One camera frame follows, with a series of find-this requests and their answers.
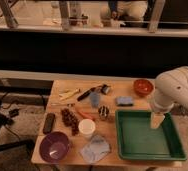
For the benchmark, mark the person in background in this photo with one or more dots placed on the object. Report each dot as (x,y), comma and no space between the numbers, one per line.
(130,10)

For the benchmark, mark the dark grape bunch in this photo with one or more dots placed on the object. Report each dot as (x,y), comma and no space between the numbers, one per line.
(70,120)

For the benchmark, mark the white paper cup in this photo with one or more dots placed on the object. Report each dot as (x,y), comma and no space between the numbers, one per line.
(87,127)

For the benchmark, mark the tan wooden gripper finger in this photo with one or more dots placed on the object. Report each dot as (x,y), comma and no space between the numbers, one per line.
(156,120)

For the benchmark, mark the wooden table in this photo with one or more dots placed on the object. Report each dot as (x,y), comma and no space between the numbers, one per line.
(105,128)

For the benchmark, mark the blue crumpled cloth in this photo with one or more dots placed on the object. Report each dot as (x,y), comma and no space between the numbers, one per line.
(95,150)

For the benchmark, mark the green plastic tray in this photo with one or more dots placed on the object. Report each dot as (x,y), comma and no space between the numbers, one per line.
(138,141)

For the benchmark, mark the small metal tin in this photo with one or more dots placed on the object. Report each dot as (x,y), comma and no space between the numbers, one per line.
(105,89)

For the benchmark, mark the purple plastic bowl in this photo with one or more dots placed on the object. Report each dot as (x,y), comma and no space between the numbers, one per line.
(54,147)

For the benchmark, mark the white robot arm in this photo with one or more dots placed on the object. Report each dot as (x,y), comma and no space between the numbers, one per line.
(170,87)

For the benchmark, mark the black remote control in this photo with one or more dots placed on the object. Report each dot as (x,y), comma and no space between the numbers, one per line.
(49,121)

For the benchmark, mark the yellow banana peel toy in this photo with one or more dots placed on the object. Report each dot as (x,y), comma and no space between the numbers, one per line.
(68,94)

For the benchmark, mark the metal cup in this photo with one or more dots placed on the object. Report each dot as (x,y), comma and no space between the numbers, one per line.
(103,112)

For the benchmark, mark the orange bowl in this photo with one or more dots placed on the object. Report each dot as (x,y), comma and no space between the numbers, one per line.
(143,87)

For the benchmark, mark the black handled knife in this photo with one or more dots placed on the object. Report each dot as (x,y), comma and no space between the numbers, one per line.
(86,94)

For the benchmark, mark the orange carrot toy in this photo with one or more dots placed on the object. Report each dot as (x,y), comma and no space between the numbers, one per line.
(85,115)

